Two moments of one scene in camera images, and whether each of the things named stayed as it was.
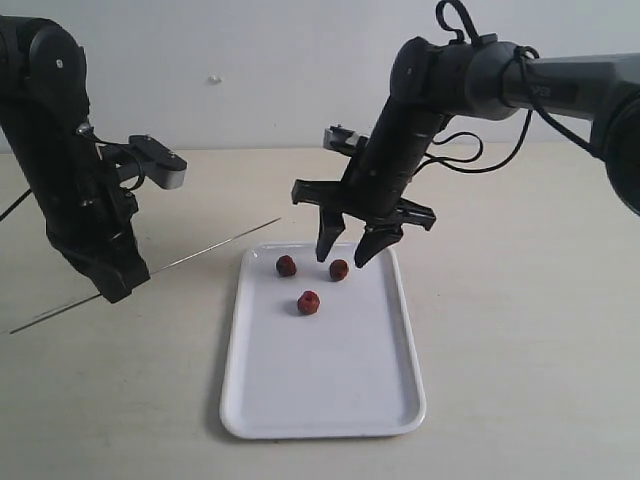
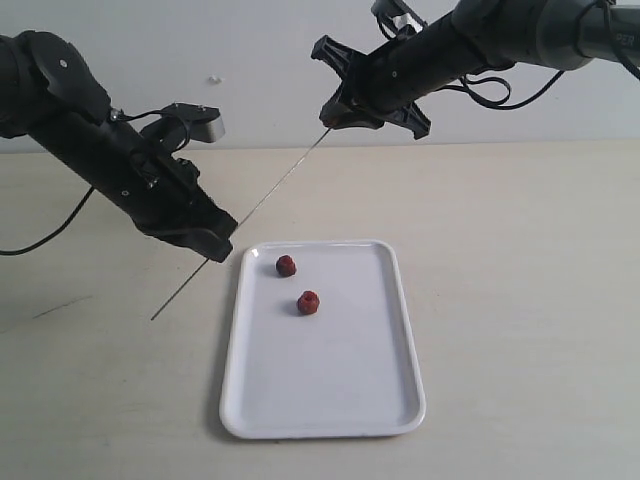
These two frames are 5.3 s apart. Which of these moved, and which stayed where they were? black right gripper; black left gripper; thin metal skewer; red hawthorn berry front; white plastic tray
Moved: thin metal skewer; black right gripper; black left gripper
Stayed: red hawthorn berry front; white plastic tray
